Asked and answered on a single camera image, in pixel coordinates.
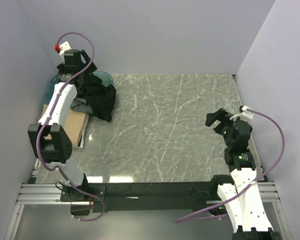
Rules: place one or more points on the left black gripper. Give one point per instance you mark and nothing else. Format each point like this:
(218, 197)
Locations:
(85, 58)

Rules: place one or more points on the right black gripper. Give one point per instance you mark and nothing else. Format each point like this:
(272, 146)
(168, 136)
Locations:
(221, 115)

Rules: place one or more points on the black t shirt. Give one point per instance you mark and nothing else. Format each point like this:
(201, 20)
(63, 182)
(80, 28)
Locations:
(99, 97)

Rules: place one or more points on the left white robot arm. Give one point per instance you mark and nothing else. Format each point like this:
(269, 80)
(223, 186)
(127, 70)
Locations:
(48, 138)

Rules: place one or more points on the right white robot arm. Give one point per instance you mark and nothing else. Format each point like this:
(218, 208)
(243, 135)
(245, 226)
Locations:
(239, 190)

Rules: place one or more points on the teal plastic bin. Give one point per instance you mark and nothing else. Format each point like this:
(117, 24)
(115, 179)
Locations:
(106, 78)

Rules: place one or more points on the grey t shirt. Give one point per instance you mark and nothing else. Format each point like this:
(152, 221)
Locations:
(80, 105)

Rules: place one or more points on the folded tan t shirt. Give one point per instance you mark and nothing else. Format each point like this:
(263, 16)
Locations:
(75, 126)

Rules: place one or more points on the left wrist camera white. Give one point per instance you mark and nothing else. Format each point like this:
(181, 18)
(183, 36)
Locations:
(62, 48)

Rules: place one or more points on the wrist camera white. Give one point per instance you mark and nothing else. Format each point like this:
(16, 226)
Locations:
(244, 114)
(62, 48)

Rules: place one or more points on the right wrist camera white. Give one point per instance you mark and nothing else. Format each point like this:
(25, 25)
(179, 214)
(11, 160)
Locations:
(244, 114)

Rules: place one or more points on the aluminium frame rail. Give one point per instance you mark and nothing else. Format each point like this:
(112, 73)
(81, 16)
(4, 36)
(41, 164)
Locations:
(48, 194)

